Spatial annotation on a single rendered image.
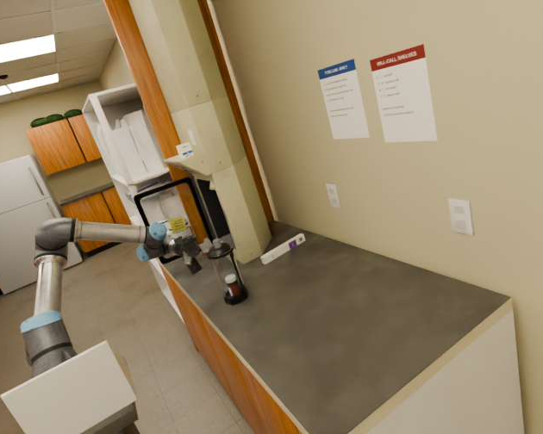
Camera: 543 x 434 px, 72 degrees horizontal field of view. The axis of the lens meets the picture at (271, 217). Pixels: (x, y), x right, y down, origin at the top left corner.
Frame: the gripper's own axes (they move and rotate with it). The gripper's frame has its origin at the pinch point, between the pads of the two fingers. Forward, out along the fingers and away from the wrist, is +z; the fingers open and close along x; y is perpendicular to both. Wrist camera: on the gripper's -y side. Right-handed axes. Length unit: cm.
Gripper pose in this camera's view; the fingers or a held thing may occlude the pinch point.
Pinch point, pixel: (205, 257)
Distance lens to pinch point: 158.7
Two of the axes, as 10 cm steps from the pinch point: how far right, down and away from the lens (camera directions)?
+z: 6.8, 0.5, -7.3
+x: 6.8, -4.2, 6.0
